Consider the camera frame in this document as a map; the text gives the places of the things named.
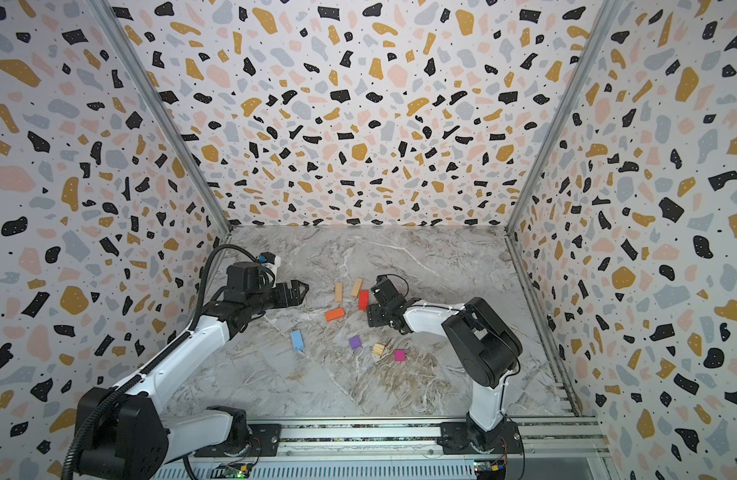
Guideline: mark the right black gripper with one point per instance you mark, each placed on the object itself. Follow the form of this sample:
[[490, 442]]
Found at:
[[383, 300]]

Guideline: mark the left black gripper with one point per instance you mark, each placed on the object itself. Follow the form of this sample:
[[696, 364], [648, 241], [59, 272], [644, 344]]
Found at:
[[294, 296]]

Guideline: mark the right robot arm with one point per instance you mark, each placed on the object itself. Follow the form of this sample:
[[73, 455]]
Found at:
[[486, 346]]

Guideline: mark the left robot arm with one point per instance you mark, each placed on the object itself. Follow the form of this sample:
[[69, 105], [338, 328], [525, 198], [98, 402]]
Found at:
[[121, 432]]

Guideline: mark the red block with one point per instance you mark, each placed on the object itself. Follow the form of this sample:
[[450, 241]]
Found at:
[[364, 299]]

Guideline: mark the orange-red block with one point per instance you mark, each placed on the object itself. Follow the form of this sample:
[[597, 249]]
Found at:
[[334, 314]]

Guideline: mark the light blue block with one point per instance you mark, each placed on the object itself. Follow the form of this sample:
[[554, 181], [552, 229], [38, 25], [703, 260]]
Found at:
[[297, 340]]

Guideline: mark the purple cube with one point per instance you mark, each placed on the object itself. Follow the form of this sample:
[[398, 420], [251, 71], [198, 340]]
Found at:
[[355, 342]]

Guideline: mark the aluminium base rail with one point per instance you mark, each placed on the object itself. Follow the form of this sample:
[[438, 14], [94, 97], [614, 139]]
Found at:
[[382, 448]]

